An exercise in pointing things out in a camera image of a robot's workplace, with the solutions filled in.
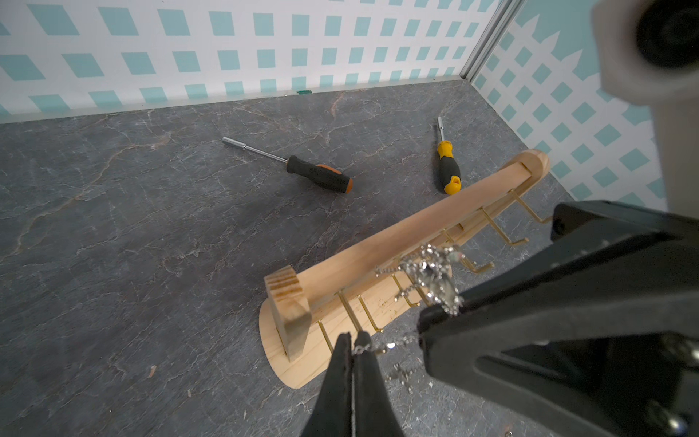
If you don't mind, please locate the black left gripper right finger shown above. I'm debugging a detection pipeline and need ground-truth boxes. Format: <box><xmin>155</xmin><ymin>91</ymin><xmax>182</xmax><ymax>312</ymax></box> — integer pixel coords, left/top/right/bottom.
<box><xmin>353</xmin><ymin>351</ymin><xmax>404</xmax><ymax>437</ymax></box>

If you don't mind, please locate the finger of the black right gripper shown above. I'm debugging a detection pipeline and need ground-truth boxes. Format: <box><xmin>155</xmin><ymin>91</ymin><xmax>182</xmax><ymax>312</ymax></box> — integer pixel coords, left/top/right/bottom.
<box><xmin>418</xmin><ymin>200</ymin><xmax>698</xmax><ymax>436</ymax></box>

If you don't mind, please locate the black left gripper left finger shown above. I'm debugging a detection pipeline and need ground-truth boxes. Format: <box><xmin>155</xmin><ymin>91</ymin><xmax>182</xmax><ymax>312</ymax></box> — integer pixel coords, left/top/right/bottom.
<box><xmin>301</xmin><ymin>333</ymin><xmax>353</xmax><ymax>437</ymax></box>

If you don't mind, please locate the silver chain necklace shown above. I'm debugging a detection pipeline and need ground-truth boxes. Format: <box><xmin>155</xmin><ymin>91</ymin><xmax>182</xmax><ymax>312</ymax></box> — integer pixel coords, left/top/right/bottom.
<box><xmin>351</xmin><ymin>242</ymin><xmax>465</xmax><ymax>394</ymax></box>

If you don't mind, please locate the wooden jewelry display stand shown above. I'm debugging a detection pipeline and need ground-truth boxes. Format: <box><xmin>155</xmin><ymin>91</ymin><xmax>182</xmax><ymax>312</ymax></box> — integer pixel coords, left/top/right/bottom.
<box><xmin>258</xmin><ymin>149</ymin><xmax>551</xmax><ymax>389</ymax></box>

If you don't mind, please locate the yellow black nut driver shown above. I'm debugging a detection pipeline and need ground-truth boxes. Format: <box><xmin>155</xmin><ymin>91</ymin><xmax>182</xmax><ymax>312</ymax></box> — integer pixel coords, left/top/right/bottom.
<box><xmin>437</xmin><ymin>117</ymin><xmax>462</xmax><ymax>196</ymax></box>

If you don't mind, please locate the orange black nut driver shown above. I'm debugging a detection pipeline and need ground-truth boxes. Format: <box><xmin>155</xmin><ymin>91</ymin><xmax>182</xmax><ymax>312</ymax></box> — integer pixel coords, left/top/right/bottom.
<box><xmin>222</xmin><ymin>137</ymin><xmax>353</xmax><ymax>194</ymax></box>

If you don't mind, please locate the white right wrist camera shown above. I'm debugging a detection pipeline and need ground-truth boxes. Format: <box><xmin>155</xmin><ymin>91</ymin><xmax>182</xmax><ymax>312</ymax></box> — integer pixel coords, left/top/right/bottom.
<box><xmin>592</xmin><ymin>1</ymin><xmax>698</xmax><ymax>218</ymax></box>

